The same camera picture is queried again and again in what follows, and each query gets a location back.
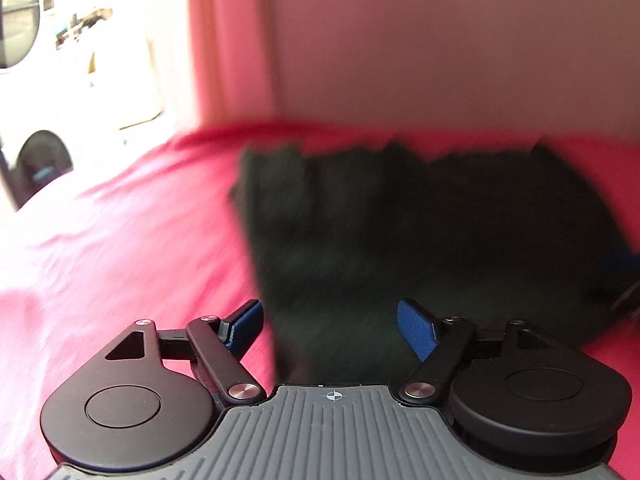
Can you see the red bed sheet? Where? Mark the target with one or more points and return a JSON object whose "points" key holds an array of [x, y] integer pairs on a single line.
{"points": [[157, 240]]}

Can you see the round mirror by window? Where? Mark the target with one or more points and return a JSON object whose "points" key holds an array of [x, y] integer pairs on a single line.
{"points": [[20, 20]]}

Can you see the pink curtain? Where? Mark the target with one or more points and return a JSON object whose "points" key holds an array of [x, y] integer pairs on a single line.
{"points": [[232, 58]]}

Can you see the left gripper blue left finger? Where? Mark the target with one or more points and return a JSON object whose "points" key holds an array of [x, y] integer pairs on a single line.
{"points": [[240, 329]]}

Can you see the dark green small garment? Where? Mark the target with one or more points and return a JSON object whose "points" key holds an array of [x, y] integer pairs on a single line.
{"points": [[337, 240]]}

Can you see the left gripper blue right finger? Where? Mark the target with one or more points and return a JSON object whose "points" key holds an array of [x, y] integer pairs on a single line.
{"points": [[418, 327]]}

